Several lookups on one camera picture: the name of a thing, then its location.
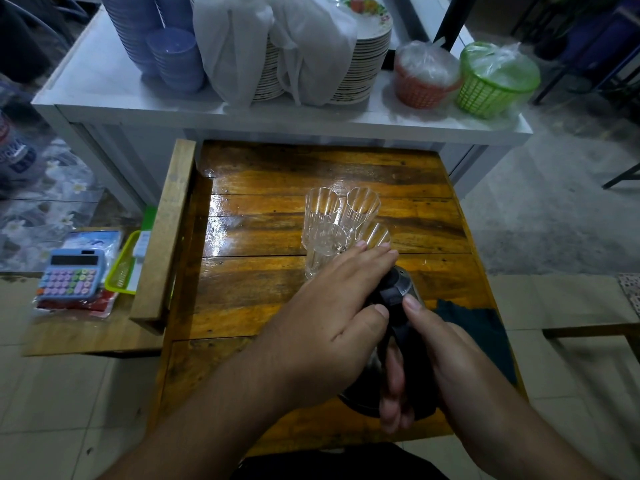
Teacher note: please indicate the person's right hand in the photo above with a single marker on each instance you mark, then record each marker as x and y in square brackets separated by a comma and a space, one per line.
[455, 374]

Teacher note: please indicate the person's left hand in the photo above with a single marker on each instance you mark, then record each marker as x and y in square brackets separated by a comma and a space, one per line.
[315, 329]

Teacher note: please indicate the person's right thumb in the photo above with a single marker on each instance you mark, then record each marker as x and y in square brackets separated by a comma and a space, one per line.
[422, 317]

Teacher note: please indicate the person's left middle finger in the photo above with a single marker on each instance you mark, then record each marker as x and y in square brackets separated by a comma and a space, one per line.
[367, 257]

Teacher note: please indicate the person's left thumb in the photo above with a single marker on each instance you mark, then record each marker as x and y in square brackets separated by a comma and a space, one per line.
[375, 324]

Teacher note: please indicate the black electric kettle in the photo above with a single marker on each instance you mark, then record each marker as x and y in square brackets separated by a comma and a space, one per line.
[405, 354]

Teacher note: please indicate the person's right forearm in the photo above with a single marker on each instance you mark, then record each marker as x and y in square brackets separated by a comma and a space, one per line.
[525, 444]

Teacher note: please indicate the person's left forearm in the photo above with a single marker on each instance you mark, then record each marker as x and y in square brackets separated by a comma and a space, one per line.
[215, 424]

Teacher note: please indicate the clear ribbed drinking glass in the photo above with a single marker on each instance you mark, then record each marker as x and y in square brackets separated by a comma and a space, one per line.
[320, 207]
[322, 247]
[375, 234]
[359, 204]

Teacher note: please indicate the dark teal cloth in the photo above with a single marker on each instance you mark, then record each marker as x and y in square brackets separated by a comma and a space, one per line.
[480, 334]

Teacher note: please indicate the person's black clothing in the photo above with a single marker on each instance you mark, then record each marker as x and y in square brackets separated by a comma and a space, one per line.
[345, 464]

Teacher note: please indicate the low wooden bench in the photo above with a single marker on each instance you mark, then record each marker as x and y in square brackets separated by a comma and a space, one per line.
[590, 329]

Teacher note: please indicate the orange plastic basket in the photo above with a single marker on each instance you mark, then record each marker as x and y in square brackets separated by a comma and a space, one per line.
[420, 94]

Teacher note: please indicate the green plastic basket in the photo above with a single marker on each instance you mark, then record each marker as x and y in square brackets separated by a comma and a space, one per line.
[482, 99]

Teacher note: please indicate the stack of striped rim plates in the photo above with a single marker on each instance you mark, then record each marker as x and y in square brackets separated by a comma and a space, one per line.
[270, 77]

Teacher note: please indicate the clear plastic bag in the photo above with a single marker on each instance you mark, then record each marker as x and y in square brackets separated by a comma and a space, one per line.
[427, 59]
[500, 64]

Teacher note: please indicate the stack of floral rimmed plates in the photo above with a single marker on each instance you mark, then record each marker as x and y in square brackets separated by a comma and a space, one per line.
[367, 49]

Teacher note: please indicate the patterned mat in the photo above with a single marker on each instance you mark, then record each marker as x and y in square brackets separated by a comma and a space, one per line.
[631, 292]

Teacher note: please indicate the white box in tray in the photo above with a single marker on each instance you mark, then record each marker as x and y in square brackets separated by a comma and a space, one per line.
[139, 254]

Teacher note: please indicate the black chair leg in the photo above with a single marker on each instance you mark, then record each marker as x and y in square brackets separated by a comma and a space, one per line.
[622, 175]

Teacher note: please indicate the yellow-green plastic tray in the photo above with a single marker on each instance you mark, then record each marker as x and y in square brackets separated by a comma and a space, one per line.
[117, 274]

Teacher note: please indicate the black pole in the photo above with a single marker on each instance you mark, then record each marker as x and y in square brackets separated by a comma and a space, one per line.
[452, 19]

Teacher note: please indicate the white plastic bag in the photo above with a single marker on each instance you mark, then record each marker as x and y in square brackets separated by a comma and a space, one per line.
[235, 39]

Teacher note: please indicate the short stack of purple bowls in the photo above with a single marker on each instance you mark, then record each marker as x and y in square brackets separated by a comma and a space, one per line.
[176, 59]

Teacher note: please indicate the white cabinet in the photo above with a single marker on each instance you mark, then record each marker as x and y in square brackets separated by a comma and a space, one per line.
[125, 99]

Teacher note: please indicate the blue calculator with pastel keys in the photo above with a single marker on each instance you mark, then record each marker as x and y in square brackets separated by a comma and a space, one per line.
[72, 277]

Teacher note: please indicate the blue metal chair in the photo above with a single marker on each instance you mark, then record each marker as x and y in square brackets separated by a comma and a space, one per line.
[595, 39]

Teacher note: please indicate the floral tablecloth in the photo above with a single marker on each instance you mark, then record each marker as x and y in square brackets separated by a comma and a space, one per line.
[55, 204]

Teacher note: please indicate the tall stack of purple bowls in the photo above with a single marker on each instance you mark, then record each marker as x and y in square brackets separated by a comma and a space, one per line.
[132, 24]

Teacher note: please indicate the large clear water bottle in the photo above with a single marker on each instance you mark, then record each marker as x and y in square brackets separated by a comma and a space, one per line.
[15, 154]

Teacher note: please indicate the dark chair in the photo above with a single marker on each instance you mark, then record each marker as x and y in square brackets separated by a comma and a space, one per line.
[30, 29]

